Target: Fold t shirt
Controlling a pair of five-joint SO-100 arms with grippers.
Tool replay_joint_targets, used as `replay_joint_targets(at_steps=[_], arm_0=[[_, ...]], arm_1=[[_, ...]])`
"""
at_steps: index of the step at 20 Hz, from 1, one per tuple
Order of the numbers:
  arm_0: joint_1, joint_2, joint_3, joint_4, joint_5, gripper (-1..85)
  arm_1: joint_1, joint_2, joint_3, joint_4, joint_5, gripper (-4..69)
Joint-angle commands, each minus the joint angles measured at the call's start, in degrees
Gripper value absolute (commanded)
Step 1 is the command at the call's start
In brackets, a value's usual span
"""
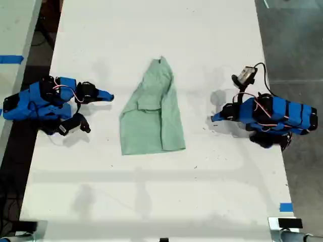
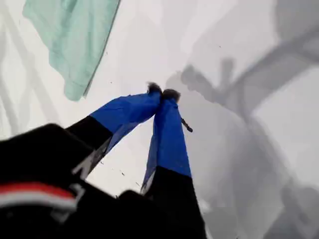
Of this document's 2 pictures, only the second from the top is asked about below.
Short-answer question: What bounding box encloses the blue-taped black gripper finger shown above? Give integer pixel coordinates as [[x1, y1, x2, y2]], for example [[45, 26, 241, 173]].
[[65, 81, 162, 180], [139, 88, 208, 239]]

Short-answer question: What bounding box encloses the pale green T-shirt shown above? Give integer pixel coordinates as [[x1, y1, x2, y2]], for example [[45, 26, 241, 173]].
[[22, 0, 122, 102]]

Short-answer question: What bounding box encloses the red and white wire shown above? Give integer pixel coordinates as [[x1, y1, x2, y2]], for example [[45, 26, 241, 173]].
[[0, 182, 77, 209]]

